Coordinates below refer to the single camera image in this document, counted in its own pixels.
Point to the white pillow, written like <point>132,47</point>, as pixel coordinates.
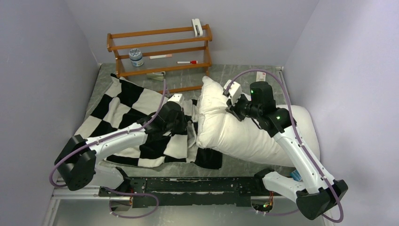
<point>221,131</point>

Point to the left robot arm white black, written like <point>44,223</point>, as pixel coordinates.
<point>78,162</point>

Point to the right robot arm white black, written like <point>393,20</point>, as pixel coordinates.
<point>318,191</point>

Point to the blue pillow tag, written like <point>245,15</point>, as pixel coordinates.
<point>295,175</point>

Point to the white marker red cap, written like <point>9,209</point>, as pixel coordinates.
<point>187,62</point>

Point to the green white stapler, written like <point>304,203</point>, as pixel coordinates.
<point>158,76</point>

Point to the wooden shelf rack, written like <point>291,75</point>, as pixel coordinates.
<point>180,42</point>

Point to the small white green box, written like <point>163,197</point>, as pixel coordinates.
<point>260,76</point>

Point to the white marker pink cap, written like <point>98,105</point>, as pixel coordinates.
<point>160,56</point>

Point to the blue white round jar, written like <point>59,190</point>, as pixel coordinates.
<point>136,57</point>

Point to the white clip on rack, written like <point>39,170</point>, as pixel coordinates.
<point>197,27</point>

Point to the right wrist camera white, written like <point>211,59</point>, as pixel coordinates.
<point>232,90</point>

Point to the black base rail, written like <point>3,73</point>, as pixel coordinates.
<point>238,191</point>

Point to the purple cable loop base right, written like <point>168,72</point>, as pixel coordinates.
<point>266,209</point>

